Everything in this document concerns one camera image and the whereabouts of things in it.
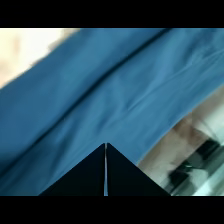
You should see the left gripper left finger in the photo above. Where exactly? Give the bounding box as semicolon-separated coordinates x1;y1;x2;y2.
39;142;106;197

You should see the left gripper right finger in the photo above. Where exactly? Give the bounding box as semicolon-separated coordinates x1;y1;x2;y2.
106;142;171;197

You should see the blue T-shirt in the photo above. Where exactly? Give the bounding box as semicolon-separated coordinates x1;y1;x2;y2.
0;28;224;197

